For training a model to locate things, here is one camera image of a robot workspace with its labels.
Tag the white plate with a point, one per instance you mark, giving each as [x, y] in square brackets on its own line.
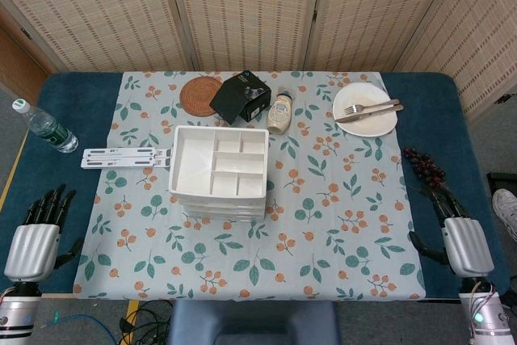
[363, 123]

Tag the metal table knife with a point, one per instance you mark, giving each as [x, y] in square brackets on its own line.
[371, 113]

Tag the white two-tier plastic organizer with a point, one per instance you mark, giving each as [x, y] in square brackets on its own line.
[194, 159]

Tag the metal fork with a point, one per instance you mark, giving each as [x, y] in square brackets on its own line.
[363, 108]

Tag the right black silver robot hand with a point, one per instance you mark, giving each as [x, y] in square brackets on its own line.
[466, 246]

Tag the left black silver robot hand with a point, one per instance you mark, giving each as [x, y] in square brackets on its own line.
[32, 252]

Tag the white sneaker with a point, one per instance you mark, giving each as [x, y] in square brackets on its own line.
[507, 209]

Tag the black floor object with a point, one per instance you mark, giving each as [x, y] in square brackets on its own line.
[503, 181]

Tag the dark grape bunch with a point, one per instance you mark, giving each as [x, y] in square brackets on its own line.
[426, 169]

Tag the floral print tablecloth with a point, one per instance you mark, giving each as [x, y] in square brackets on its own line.
[323, 199]

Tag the white folding stand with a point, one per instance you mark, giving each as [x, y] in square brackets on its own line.
[121, 157]

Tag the clear plastic water bottle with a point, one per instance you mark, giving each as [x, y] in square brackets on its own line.
[46, 127]

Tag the black cardboard box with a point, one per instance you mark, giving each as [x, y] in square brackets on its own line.
[232, 98]

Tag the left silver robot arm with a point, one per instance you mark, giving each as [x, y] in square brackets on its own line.
[16, 312]

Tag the round woven rattan coaster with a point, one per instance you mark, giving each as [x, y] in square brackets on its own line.
[198, 94]

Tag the dark blue table cover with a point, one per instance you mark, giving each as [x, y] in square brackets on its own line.
[68, 94]

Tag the bamboo folding screen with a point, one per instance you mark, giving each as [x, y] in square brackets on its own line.
[250, 9]

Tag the mayonnaise squeeze bottle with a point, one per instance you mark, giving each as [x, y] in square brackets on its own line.
[280, 114]

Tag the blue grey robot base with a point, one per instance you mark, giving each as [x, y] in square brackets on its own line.
[250, 321]

